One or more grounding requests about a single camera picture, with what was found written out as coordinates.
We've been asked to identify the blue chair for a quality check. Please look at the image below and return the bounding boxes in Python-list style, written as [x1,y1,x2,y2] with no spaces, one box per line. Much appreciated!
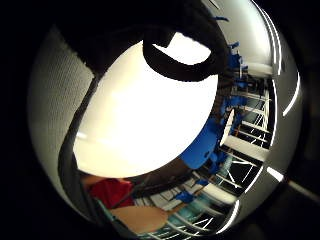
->
[174,189,196,205]
[179,116,224,170]
[227,41,250,72]

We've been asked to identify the white desk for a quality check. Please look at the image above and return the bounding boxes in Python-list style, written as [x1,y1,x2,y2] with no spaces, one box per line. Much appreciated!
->
[223,134,270,163]

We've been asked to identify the ceiling strip lamp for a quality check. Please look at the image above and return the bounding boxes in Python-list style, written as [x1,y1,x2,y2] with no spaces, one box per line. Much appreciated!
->
[216,199,241,235]
[265,165,285,183]
[282,71,302,118]

